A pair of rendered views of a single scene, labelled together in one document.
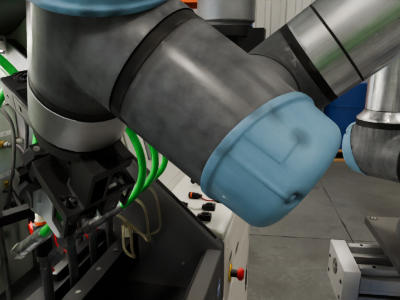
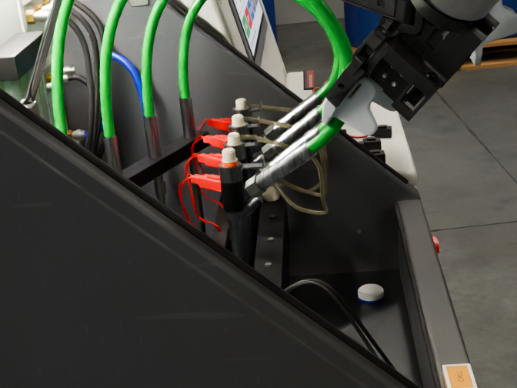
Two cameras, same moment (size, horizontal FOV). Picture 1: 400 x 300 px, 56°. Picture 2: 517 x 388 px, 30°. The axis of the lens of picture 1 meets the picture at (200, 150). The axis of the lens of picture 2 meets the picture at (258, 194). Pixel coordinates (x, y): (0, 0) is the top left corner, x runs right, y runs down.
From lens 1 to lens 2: 66 cm
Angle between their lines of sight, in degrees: 11
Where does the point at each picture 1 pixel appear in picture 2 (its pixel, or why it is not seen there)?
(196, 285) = (414, 239)
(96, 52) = not seen: outside the picture
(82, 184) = (455, 55)
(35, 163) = (391, 45)
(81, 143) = (480, 11)
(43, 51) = not seen: outside the picture
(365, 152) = not seen: outside the picture
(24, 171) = (361, 58)
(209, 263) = (413, 215)
